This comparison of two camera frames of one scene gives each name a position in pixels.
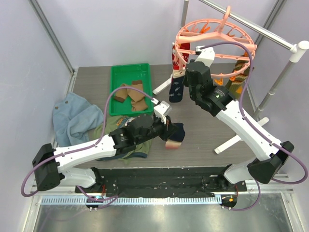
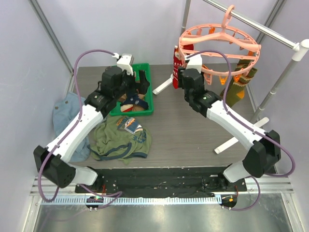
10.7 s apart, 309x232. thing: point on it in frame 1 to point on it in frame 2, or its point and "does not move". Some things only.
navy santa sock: x=175 y=93 to x=135 y=100
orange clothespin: x=232 y=79 to x=211 y=30
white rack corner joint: x=298 y=50 does not move
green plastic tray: x=124 y=74 does not move
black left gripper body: x=158 y=128 to x=128 y=82
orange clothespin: x=204 y=29 to x=223 y=80
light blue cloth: x=72 y=116 does not move
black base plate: x=161 y=181 does not move
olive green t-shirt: x=141 y=149 does not move
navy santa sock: x=176 y=139 to x=126 y=108
